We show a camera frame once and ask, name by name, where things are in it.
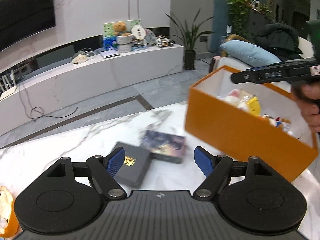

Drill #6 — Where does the bear plush blue sailor outfit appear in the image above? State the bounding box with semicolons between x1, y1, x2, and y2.
260;114;291;132

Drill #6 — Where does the orange storage box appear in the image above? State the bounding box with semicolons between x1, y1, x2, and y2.
185;66;318;182

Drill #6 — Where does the white crochet bunny plush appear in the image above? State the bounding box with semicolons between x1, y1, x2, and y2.
217;89;254;112

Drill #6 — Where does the right hand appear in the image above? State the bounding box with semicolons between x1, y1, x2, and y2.
291;82;320;133

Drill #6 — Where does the black flat gift box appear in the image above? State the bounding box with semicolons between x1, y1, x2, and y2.
114;142;151;189

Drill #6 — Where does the black jacket on chair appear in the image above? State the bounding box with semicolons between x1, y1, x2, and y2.
253;23;302;62

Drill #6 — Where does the light blue cushion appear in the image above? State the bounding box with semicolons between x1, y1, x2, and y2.
220;40;281;67

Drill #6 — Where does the picture printed card box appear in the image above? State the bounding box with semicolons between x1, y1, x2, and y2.
140;130;186;164

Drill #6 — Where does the white tv console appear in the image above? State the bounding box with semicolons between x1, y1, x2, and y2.
1;45;184;134

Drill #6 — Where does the potted long leaf plant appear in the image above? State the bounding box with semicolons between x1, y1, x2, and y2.
166;9;214;70

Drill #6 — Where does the orange peel shaped object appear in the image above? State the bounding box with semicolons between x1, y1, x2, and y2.
1;186;19;238

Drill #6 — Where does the teddy bear in basket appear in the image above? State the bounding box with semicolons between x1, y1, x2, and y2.
113;22;132;53

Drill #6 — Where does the white round paper fan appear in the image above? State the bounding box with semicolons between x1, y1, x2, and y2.
131;24;146;41

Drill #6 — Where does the white wifi router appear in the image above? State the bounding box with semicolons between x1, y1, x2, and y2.
1;71;16;93

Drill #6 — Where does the black power cable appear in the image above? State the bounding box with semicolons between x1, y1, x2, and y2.
17;83;79;122

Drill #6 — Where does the black wall television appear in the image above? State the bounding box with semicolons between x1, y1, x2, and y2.
0;0;56;50

